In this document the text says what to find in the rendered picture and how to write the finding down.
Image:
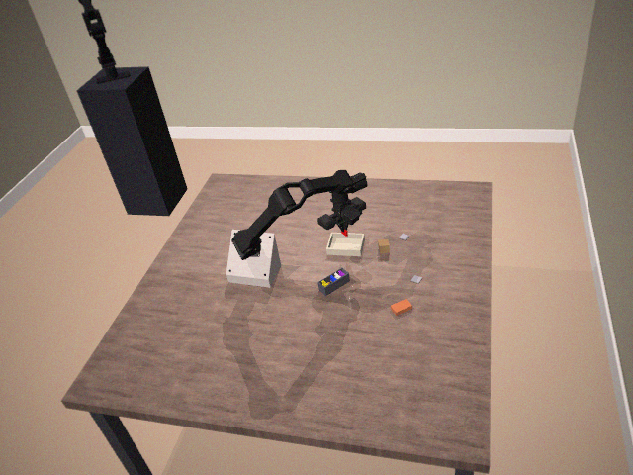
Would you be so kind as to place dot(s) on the orange rectangular block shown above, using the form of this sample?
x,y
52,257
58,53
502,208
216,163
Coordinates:
x,y
401,307

